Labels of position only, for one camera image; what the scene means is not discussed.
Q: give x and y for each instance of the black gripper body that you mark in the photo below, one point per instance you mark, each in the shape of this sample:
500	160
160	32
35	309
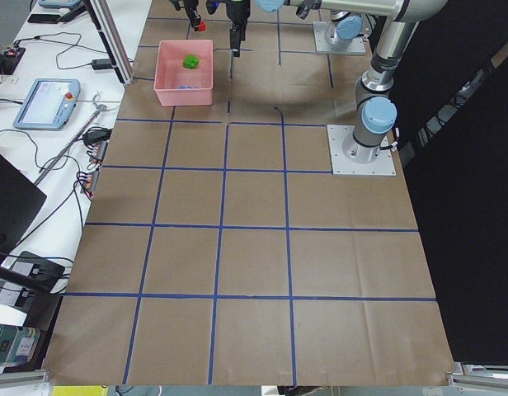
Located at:
237	11
194	16

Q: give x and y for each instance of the green toy block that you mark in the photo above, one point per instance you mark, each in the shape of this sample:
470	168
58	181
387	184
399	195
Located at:
190	61

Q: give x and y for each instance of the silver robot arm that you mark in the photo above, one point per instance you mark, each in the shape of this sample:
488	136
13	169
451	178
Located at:
402	19
346	27

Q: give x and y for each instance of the pink plastic box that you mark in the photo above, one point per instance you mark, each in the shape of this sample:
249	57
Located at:
170	73

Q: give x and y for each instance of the black power adapter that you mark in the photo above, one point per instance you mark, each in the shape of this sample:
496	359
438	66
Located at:
101	64

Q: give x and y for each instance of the black smartphone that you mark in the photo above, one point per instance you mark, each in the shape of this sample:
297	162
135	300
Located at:
43	18

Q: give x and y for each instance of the blue teach pendant tablet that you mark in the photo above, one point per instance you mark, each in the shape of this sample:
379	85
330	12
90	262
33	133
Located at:
49	104

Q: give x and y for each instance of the brown paper table mat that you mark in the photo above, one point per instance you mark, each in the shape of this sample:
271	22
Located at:
221	249

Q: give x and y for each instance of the black monitor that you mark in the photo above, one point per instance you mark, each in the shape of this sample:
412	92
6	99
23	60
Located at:
20	203

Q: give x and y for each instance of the aluminium frame post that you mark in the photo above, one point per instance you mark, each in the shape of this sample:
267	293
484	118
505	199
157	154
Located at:
102	19

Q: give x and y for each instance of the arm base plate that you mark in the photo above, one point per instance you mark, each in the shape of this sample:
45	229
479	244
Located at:
328	42
348	158

